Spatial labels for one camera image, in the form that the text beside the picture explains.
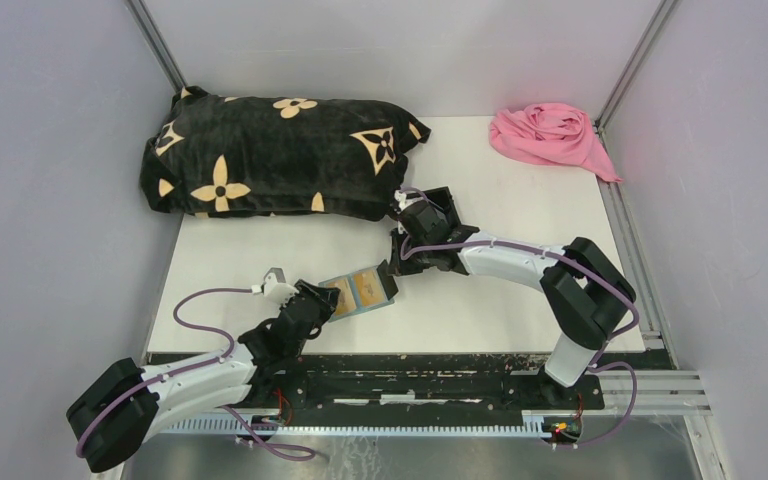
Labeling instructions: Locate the black card box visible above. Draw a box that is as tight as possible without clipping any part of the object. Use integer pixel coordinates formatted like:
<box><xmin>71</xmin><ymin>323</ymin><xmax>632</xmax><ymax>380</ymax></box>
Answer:
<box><xmin>404</xmin><ymin>186</ymin><xmax>463</xmax><ymax>230</ymax></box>

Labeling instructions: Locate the gold credit card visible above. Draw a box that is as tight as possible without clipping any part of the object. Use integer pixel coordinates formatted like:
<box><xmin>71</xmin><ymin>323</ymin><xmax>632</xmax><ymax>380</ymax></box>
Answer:
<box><xmin>325</xmin><ymin>276</ymin><xmax>357</xmax><ymax>317</ymax></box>
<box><xmin>352</xmin><ymin>269</ymin><xmax>388</xmax><ymax>308</ymax></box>

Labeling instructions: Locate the black credit card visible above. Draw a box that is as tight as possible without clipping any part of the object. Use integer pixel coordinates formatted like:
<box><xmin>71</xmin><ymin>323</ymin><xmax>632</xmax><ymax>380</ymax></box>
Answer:
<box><xmin>375</xmin><ymin>260</ymin><xmax>399</xmax><ymax>300</ymax></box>

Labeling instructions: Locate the green card holder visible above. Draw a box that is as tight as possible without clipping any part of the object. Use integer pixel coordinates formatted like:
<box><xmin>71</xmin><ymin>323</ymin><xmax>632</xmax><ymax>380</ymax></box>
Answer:
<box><xmin>319</xmin><ymin>264</ymin><xmax>394</xmax><ymax>321</ymax></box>

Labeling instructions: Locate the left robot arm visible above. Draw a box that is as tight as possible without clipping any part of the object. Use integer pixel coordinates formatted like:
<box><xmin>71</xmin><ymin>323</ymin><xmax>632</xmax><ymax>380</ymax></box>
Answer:
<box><xmin>66</xmin><ymin>280</ymin><xmax>340</xmax><ymax>473</ymax></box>

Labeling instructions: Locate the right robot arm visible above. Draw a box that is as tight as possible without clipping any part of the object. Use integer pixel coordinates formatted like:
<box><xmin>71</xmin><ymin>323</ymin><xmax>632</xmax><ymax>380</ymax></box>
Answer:
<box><xmin>391</xmin><ymin>197</ymin><xmax>636</xmax><ymax>408</ymax></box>

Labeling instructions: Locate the pink cloth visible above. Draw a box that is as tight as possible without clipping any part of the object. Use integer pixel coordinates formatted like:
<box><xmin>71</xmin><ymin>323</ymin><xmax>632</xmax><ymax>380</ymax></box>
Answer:
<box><xmin>489</xmin><ymin>103</ymin><xmax>623</xmax><ymax>183</ymax></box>

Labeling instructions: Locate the black floral pillow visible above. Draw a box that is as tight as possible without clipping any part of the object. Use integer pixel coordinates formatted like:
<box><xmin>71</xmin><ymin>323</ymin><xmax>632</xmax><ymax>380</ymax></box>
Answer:
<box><xmin>139</xmin><ymin>85</ymin><xmax>432</xmax><ymax>221</ymax></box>

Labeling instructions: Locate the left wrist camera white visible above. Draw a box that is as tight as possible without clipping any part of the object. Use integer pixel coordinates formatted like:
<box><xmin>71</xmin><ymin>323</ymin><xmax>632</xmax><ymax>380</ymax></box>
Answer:
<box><xmin>251</xmin><ymin>267</ymin><xmax>299</xmax><ymax>304</ymax></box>

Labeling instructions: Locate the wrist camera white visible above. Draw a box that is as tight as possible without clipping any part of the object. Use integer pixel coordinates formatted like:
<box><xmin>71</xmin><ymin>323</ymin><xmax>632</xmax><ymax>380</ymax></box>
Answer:
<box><xmin>393</xmin><ymin>187</ymin><xmax>428</xmax><ymax>212</ymax></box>
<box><xmin>251</xmin><ymin>267</ymin><xmax>299</xmax><ymax>304</ymax></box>

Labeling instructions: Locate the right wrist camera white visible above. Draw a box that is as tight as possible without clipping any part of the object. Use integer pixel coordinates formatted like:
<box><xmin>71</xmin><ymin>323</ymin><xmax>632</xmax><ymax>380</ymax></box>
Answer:
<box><xmin>393</xmin><ymin>187</ymin><xmax>428</xmax><ymax>212</ymax></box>

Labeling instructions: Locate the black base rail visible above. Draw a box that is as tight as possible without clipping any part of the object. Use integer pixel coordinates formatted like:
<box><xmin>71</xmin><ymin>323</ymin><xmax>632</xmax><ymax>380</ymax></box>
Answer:
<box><xmin>145</xmin><ymin>352</ymin><xmax>624</xmax><ymax>429</ymax></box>

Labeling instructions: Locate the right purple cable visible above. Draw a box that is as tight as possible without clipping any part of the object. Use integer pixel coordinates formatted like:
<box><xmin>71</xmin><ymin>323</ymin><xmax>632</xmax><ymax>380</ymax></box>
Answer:
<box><xmin>398</xmin><ymin>186</ymin><xmax>641</xmax><ymax>450</ymax></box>

